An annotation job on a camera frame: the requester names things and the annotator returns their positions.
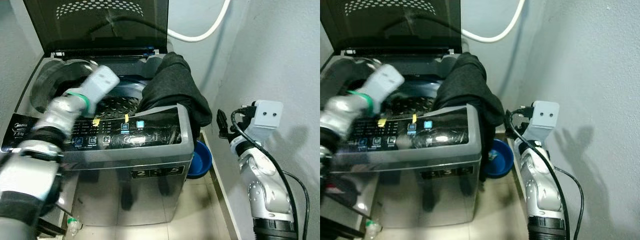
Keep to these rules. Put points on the clear plastic bottle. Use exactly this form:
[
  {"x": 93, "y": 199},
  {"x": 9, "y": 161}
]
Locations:
[
  {"x": 73, "y": 226},
  {"x": 373, "y": 229}
]

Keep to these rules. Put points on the dark grey hoodie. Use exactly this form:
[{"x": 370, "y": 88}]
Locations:
[
  {"x": 172, "y": 85},
  {"x": 467, "y": 85}
]

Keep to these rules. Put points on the grey washing machine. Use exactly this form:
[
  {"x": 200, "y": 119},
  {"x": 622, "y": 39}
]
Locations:
[
  {"x": 150, "y": 190},
  {"x": 440, "y": 195}
]

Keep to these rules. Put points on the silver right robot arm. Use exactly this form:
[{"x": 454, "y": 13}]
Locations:
[
  {"x": 265, "y": 185},
  {"x": 540, "y": 190}
]

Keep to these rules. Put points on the blue plastic basin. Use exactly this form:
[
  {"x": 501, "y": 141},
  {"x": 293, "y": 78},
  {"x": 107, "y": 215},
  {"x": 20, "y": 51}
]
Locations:
[
  {"x": 500, "y": 160},
  {"x": 200, "y": 160}
]

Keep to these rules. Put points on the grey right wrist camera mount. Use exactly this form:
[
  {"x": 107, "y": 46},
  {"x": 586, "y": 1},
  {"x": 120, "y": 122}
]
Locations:
[
  {"x": 545, "y": 117},
  {"x": 267, "y": 117}
]

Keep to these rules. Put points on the dark transparent washer lid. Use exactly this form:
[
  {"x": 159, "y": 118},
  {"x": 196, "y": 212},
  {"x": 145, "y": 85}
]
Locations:
[
  {"x": 100, "y": 30},
  {"x": 390, "y": 30}
]

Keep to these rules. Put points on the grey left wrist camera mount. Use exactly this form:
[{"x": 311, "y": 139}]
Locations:
[
  {"x": 382, "y": 85},
  {"x": 100, "y": 82}
]

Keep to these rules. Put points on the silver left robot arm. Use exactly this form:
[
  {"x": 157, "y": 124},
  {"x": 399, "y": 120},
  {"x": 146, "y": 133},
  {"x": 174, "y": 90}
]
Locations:
[
  {"x": 340, "y": 120},
  {"x": 30, "y": 170}
]

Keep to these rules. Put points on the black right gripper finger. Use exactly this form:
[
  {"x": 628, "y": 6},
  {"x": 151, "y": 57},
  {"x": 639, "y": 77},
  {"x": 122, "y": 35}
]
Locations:
[
  {"x": 222, "y": 118},
  {"x": 225, "y": 132},
  {"x": 505, "y": 118},
  {"x": 507, "y": 132}
]

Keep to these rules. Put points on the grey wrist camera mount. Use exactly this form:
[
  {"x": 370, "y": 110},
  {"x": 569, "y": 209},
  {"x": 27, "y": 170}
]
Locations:
[
  {"x": 382, "y": 85},
  {"x": 545, "y": 117},
  {"x": 267, "y": 117},
  {"x": 100, "y": 82}
]

